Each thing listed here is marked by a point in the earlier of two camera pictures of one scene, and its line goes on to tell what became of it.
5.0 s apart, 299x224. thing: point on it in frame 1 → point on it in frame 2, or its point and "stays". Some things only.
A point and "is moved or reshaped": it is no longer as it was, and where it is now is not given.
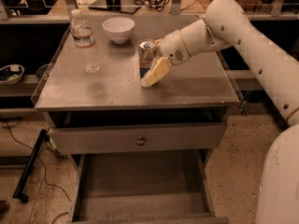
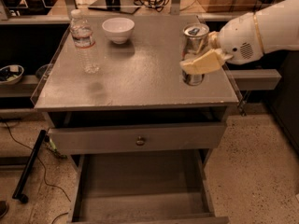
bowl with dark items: x=11 y=74 stays
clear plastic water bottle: x=83 y=34 stays
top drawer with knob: x=136 y=137 stays
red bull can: x=147 y=53 is moved or reshaped
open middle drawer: x=145 y=188 stays
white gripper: x=172 y=48 → x=239 y=38
